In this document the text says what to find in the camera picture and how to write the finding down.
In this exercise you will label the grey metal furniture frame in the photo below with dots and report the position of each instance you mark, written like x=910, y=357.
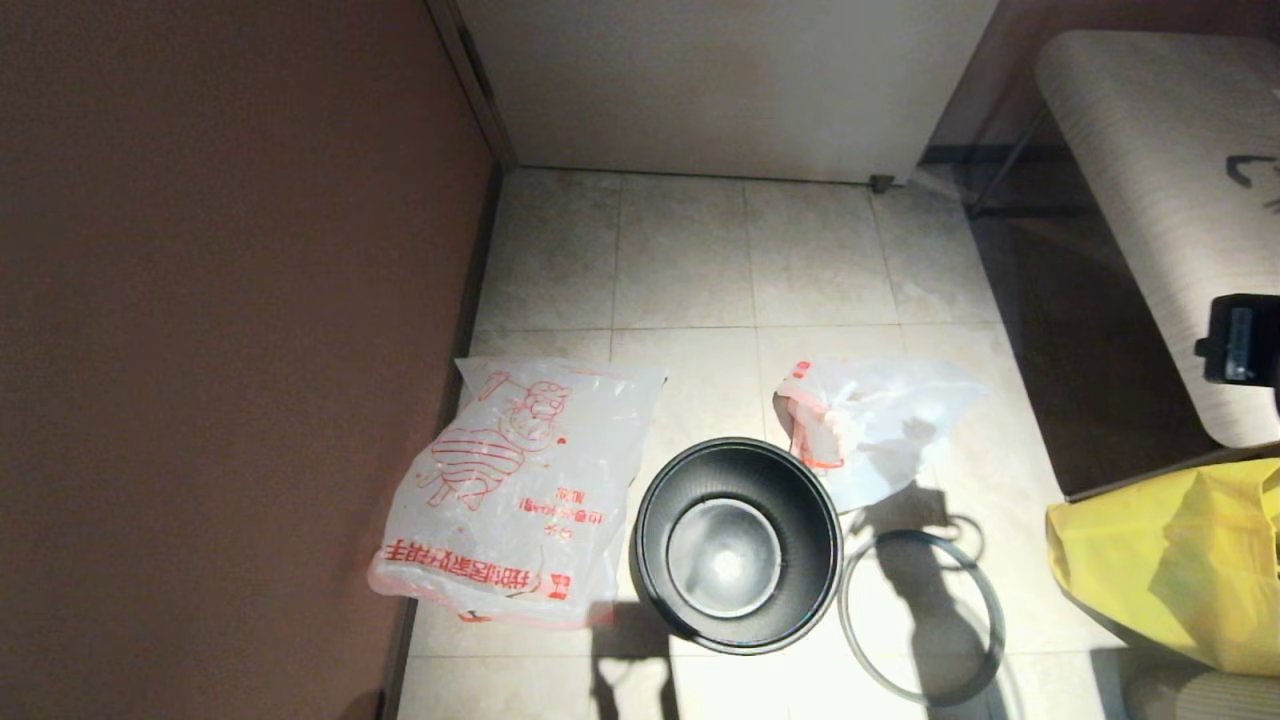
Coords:
x=1007, y=160

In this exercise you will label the black round trash bin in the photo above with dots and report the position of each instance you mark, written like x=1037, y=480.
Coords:
x=800, y=540

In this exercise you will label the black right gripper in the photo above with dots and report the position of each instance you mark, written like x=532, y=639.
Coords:
x=1215, y=345

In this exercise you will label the small dark cabinet foot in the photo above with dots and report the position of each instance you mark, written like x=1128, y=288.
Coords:
x=880, y=184

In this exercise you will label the white cabinet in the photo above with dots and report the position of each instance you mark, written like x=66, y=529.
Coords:
x=720, y=90

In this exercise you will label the beige wooden table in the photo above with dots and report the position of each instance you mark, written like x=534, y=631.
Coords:
x=1150, y=150

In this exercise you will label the clear plastic bag red print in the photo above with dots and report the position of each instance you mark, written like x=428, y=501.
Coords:
x=500, y=500

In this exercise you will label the yellow plastic bag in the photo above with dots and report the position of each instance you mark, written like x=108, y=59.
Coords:
x=1150, y=570

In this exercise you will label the white plastic bag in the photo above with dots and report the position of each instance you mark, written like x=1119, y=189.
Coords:
x=880, y=420

